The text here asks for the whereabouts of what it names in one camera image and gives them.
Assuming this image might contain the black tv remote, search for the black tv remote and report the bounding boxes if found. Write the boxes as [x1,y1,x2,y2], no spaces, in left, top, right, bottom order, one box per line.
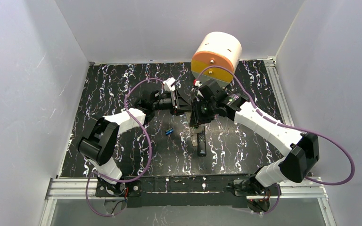
[197,128,207,157]

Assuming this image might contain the remote battery cover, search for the remote battery cover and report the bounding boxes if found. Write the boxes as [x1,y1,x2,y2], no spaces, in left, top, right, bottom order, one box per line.
[190,134,197,147]

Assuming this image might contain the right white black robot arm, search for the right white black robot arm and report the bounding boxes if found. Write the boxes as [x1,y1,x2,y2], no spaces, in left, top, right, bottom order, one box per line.
[190,79,319,196]

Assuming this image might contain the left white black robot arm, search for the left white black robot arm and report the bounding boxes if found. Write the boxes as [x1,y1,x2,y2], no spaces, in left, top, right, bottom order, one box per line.
[75,90,192,185]

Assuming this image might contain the blue battery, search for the blue battery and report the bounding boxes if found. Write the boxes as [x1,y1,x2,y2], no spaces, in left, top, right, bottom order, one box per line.
[165,129,173,136]

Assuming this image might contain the round three-drawer storage box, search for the round three-drawer storage box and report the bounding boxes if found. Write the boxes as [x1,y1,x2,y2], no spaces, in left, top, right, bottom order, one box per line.
[191,32,242,87]

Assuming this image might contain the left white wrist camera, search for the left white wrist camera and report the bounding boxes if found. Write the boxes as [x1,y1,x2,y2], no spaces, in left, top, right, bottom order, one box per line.
[162,77,176,92]

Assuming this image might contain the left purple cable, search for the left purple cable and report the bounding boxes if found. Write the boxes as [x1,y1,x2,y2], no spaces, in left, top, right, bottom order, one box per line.
[85,78,169,218]

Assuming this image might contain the purple cable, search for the purple cable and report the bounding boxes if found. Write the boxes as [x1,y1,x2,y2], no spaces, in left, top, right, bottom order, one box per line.
[197,65,355,216]
[85,78,169,218]

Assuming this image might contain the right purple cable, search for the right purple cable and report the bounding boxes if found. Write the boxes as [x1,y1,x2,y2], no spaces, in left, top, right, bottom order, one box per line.
[197,65,355,216]

